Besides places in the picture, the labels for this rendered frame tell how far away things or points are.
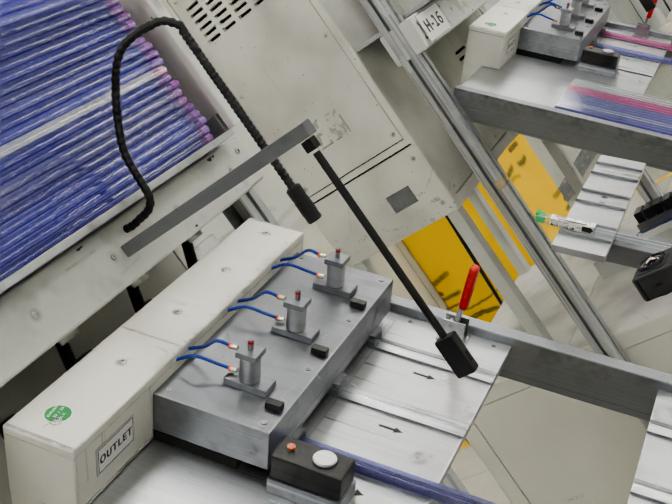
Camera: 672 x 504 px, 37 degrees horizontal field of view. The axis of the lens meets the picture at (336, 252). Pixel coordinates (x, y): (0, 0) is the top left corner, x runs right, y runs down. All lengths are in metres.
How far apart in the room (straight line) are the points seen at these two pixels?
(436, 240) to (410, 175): 2.25
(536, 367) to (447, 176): 0.90
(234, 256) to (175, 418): 0.27
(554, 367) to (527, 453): 1.09
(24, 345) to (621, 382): 0.69
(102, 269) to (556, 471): 1.47
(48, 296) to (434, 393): 0.44
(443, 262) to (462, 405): 3.24
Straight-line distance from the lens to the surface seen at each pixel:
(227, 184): 1.03
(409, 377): 1.20
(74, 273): 1.10
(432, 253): 4.39
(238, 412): 1.04
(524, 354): 1.29
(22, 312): 1.04
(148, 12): 1.34
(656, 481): 1.14
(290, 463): 1.00
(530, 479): 2.41
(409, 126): 2.10
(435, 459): 1.09
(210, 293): 1.18
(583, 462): 2.35
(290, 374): 1.09
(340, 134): 2.14
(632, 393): 1.29
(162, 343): 1.10
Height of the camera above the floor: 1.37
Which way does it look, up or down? 8 degrees down
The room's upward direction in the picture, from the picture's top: 35 degrees counter-clockwise
